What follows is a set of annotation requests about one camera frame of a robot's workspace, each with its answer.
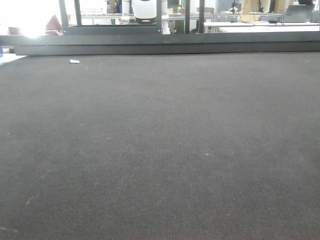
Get grey laptop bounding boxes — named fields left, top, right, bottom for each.
left=283, top=5, right=314, bottom=23

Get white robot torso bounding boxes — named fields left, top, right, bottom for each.
left=121, top=0, right=171, bottom=35

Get dark red chair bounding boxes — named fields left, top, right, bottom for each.
left=45, top=14, right=62, bottom=36

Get white background table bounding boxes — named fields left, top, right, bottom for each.
left=204, top=21, right=320, bottom=34

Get black metal frame rail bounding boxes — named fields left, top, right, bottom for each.
left=0, top=31, right=320, bottom=56

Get white paper scrap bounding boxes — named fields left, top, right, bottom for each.
left=69, top=59, right=80, bottom=64

